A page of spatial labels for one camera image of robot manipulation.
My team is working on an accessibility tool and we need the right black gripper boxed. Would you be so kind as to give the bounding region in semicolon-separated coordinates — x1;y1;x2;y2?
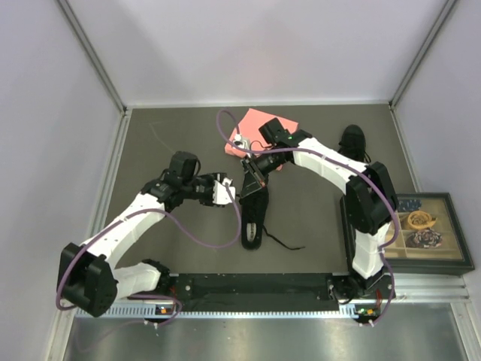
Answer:
240;148;287;199

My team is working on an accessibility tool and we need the black sneaker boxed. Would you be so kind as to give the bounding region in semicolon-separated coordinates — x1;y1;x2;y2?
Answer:
240;187;269;250
338;124;371;163

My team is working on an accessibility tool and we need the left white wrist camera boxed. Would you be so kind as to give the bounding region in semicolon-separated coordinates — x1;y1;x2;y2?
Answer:
213;177;235;206

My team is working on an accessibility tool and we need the aluminium frame rail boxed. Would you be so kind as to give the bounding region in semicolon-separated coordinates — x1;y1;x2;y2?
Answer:
59;272;473;304

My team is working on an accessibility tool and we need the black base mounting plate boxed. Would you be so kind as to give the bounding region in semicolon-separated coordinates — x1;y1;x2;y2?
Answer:
137;273;393;312

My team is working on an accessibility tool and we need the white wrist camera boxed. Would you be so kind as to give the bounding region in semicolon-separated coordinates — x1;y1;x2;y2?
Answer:
232;134;250;150
213;177;235;206

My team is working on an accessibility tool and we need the grey slotted cable duct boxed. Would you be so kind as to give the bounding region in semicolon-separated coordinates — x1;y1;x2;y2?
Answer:
74;303;380;320

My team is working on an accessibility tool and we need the dark framed compartment box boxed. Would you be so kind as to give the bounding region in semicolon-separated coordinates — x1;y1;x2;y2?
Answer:
339;192;475;277

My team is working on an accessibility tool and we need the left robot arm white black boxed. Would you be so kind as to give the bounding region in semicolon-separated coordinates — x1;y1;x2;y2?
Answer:
56;151;235;317

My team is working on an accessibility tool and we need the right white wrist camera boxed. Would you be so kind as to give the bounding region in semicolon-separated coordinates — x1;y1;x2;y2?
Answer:
232;134;250;150

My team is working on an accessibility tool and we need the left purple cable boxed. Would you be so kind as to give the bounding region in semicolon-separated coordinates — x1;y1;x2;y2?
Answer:
55;179;242;328

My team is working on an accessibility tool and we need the purple cable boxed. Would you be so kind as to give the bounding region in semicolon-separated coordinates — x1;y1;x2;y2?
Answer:
216;108;398;326
55;179;242;328

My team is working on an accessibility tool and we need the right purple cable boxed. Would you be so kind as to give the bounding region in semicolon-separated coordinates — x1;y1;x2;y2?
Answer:
216;108;398;326

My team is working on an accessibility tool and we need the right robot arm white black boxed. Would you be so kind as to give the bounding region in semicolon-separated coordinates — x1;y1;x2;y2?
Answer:
240;118;398;298

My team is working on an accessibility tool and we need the pink folded cloth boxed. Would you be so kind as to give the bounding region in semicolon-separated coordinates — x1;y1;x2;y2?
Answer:
216;108;298;159

